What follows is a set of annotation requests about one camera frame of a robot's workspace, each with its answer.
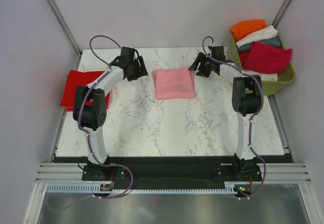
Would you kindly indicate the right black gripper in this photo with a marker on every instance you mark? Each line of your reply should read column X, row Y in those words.
column 200, row 58

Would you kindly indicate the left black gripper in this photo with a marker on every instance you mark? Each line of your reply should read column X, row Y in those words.
column 142, row 71

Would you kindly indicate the pink t-shirt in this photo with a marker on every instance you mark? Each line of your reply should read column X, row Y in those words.
column 174, row 83

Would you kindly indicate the red t-shirt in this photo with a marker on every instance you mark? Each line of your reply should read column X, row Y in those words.
column 76, row 78
column 243, row 57

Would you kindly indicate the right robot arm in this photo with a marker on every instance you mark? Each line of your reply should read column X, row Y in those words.
column 247, row 96

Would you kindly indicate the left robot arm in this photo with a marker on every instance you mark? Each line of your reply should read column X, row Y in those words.
column 89, row 108

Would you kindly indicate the red t-shirt in basket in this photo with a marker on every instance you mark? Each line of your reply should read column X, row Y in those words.
column 243, row 57

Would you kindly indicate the orange t-shirt in basket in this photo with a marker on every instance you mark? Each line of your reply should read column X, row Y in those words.
column 244, row 28

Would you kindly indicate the crimson t-shirt in basket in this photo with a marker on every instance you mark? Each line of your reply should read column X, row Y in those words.
column 265, row 58

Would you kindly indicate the white cloth basket bottom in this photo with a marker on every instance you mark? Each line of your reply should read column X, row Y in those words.
column 264, row 76

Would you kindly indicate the white t-shirt in basket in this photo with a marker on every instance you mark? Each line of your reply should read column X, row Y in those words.
column 263, row 34

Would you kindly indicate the olive green plastic basket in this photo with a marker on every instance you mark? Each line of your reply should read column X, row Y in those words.
column 269, row 87

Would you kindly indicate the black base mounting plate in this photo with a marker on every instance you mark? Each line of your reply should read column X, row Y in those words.
column 174, row 172

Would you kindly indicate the left aluminium frame post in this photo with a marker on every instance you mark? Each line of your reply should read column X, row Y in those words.
column 60, row 19

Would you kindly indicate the aluminium frame post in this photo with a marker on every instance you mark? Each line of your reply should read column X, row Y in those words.
column 281, row 12
column 60, row 19

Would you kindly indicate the white slotted cable duct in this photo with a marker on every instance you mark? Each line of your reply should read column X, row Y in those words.
column 97, row 188

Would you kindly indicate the right aluminium frame post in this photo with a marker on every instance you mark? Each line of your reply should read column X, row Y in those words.
column 281, row 12

